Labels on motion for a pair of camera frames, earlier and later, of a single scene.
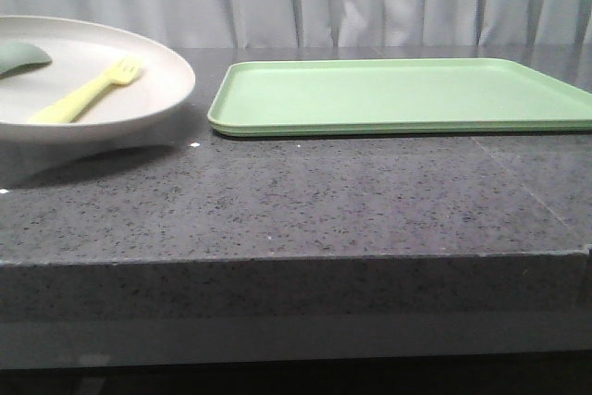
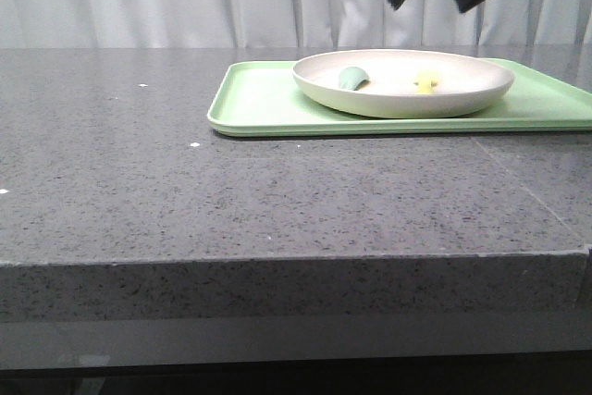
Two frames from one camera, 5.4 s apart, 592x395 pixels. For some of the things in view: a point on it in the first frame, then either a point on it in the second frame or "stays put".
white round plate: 82,54 to 466,81
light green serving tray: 394,97 stays put
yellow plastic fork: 68,108 to 425,81
